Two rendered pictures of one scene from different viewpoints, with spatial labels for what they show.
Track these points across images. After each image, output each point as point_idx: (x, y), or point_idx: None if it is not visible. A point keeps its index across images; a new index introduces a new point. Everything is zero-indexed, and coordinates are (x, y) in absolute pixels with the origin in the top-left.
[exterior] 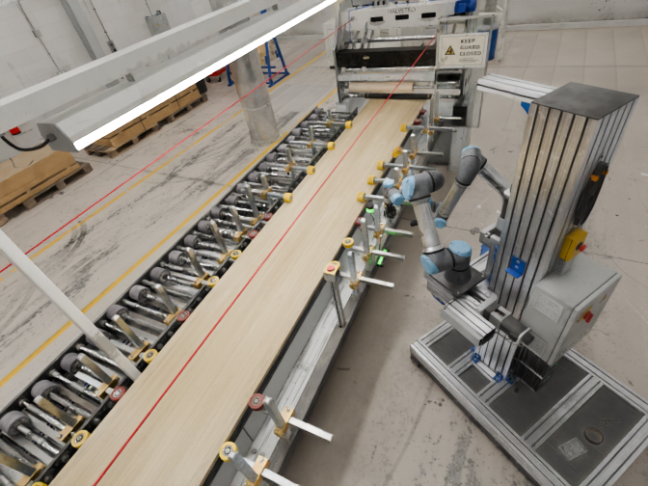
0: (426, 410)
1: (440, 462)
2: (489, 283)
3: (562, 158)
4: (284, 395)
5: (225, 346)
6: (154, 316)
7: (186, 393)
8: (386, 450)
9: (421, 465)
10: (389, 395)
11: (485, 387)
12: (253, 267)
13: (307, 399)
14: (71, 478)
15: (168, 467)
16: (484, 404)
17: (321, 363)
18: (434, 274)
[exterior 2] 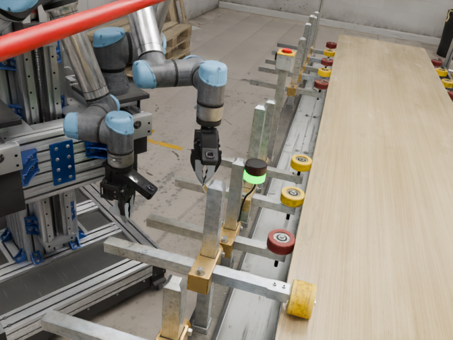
0: (154, 239)
1: (150, 206)
2: (63, 106)
3: None
4: (309, 137)
5: (387, 106)
6: None
7: (389, 89)
8: (202, 213)
9: (168, 205)
10: (199, 251)
11: (84, 211)
12: (446, 170)
13: (282, 119)
14: (424, 71)
15: (361, 69)
16: (94, 200)
17: (279, 135)
18: (142, 92)
